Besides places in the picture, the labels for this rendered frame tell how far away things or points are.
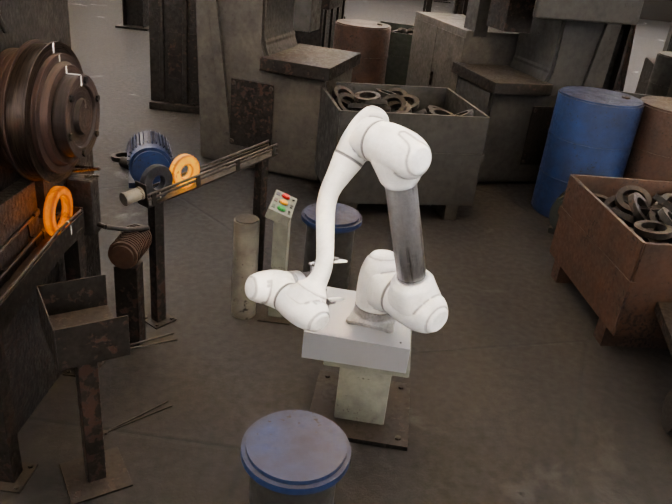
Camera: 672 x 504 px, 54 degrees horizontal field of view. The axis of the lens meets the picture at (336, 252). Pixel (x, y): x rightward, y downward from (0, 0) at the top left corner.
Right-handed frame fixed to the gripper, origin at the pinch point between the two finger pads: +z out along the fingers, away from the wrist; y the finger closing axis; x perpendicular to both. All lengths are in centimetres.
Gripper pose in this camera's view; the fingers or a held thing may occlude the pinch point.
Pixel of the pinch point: (340, 279)
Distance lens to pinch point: 235.3
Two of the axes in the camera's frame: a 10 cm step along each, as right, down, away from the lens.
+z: 6.9, -0.3, 7.3
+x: 7.2, 1.4, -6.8
